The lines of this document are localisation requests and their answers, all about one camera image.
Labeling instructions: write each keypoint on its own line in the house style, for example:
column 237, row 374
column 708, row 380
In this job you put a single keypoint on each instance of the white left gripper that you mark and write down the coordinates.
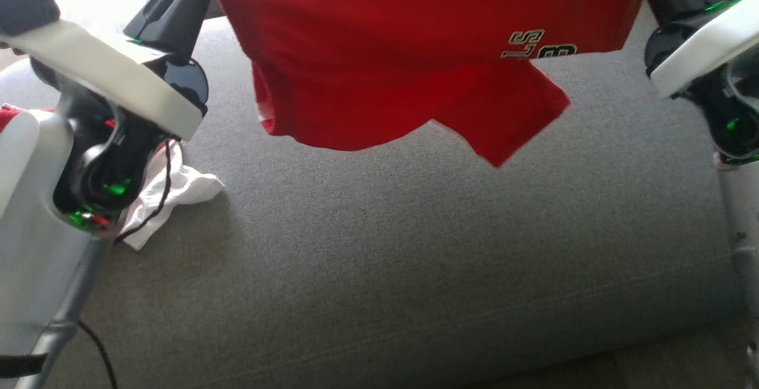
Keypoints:
column 107, row 69

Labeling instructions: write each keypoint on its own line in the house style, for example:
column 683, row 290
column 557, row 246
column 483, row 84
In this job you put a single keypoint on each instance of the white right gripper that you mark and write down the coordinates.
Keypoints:
column 705, row 45

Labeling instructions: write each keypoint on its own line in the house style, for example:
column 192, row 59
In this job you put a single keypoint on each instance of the red shirt with white sleeves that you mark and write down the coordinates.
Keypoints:
column 184, row 190

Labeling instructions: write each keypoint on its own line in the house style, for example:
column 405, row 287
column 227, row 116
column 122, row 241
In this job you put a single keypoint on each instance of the red shorts with number print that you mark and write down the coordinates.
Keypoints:
column 385, row 51

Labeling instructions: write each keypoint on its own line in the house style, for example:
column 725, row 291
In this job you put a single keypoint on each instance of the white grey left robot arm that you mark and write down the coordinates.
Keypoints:
column 29, row 229

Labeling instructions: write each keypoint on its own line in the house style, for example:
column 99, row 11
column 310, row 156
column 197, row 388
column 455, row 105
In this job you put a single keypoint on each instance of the large grey sofa seat cushion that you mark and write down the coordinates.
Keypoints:
column 415, row 258

